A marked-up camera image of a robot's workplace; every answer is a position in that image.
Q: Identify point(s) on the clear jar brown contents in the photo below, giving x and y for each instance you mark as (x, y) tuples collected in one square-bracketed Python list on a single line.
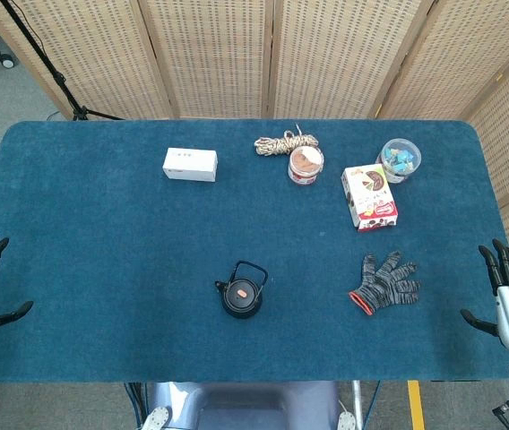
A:
[(306, 165)]

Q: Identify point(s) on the grey striped knit glove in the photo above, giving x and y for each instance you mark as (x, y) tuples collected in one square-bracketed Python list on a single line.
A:
[(386, 282)]

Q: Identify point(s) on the blue table mat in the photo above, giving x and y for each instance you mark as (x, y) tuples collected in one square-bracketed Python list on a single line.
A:
[(236, 251)]

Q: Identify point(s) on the clear jar of candies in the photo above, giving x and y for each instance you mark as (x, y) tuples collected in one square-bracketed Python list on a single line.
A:
[(399, 160)]

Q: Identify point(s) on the white cardboard box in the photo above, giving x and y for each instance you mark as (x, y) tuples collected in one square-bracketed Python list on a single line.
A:
[(189, 165)]

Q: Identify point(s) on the yellow floor tape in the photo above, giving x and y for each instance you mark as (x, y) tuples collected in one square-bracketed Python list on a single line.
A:
[(416, 405)]

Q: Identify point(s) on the black teapot lid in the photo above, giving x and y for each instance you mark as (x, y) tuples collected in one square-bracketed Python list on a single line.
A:
[(241, 294)]

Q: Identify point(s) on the woven folding screen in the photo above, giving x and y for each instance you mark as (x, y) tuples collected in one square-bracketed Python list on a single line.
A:
[(308, 58)]

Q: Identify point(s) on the robot torso base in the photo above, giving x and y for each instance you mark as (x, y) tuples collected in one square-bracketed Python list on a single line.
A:
[(245, 405)]

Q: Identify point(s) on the office chair caster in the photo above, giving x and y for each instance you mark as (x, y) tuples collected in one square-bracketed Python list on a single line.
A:
[(7, 60)]

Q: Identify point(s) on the black teapot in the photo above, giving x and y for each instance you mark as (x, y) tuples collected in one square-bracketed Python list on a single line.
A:
[(242, 292)]

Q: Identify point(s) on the chocolate cookie box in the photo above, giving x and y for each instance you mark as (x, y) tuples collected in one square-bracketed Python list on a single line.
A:
[(368, 197)]

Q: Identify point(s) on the black tripod stand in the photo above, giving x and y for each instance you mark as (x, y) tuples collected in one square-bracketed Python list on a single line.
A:
[(53, 71)]

